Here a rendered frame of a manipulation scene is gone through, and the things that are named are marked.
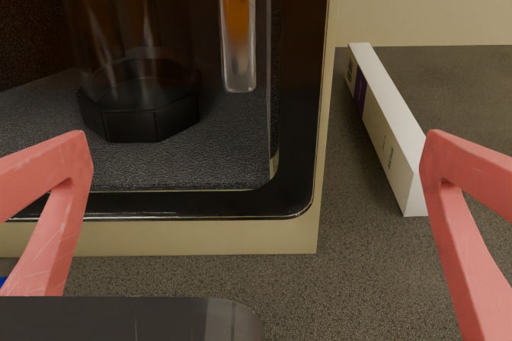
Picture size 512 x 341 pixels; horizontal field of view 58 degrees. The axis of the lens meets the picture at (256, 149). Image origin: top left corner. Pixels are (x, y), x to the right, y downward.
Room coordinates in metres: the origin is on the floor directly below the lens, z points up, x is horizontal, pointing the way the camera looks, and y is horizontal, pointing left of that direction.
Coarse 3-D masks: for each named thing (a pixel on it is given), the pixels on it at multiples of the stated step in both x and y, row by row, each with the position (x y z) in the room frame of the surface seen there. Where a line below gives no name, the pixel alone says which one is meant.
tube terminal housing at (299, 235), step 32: (320, 128) 0.25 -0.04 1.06; (320, 160) 0.25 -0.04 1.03; (320, 192) 0.25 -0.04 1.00; (32, 224) 0.25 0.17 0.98; (96, 224) 0.25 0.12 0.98; (128, 224) 0.25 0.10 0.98; (160, 224) 0.25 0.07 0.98; (192, 224) 0.25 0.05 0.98; (224, 224) 0.25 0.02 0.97; (256, 224) 0.25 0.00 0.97; (288, 224) 0.25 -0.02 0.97; (0, 256) 0.25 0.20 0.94; (96, 256) 0.25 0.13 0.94
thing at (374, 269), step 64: (384, 64) 0.58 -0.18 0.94; (448, 64) 0.58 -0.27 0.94; (448, 128) 0.42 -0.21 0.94; (384, 192) 0.32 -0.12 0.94; (128, 256) 0.25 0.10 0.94; (192, 256) 0.25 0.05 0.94; (256, 256) 0.24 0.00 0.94; (320, 256) 0.24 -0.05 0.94; (384, 256) 0.24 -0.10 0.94; (320, 320) 0.19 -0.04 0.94; (384, 320) 0.19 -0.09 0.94; (448, 320) 0.19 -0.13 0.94
